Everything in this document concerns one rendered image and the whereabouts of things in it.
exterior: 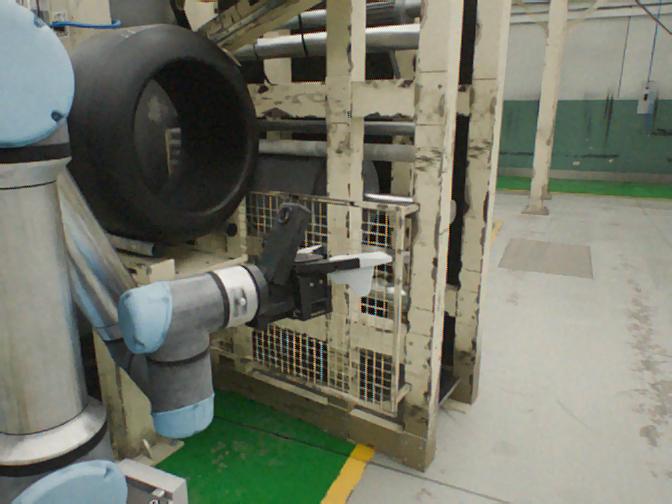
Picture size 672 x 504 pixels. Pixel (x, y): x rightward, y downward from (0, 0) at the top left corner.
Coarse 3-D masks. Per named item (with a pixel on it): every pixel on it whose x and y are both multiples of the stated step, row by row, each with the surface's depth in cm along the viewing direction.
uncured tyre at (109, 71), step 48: (96, 48) 125; (144, 48) 124; (192, 48) 134; (96, 96) 118; (192, 96) 170; (240, 96) 151; (96, 144) 119; (192, 144) 175; (240, 144) 169; (96, 192) 125; (144, 192) 128; (192, 192) 174; (240, 192) 157
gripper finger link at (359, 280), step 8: (336, 256) 71; (344, 256) 71; (352, 256) 70; (360, 256) 70; (368, 256) 70; (376, 256) 71; (384, 256) 71; (360, 264) 69; (368, 264) 70; (376, 264) 70; (336, 272) 70; (344, 272) 70; (352, 272) 70; (360, 272) 71; (368, 272) 71; (336, 280) 70; (344, 280) 70; (352, 280) 71; (360, 280) 71; (368, 280) 71; (352, 288) 71; (360, 288) 71; (368, 288) 71
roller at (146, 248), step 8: (112, 232) 148; (112, 240) 146; (120, 240) 144; (128, 240) 142; (136, 240) 141; (144, 240) 140; (152, 240) 139; (120, 248) 145; (128, 248) 142; (136, 248) 140; (144, 248) 138; (152, 248) 136; (160, 248) 138; (152, 256) 138; (160, 256) 138
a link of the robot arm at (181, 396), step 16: (208, 352) 61; (144, 368) 63; (160, 368) 58; (176, 368) 58; (192, 368) 59; (208, 368) 62; (144, 384) 62; (160, 384) 59; (176, 384) 59; (192, 384) 59; (208, 384) 62; (160, 400) 59; (176, 400) 59; (192, 400) 60; (208, 400) 62; (160, 416) 60; (176, 416) 60; (192, 416) 60; (208, 416) 63; (160, 432) 61; (176, 432) 60; (192, 432) 61
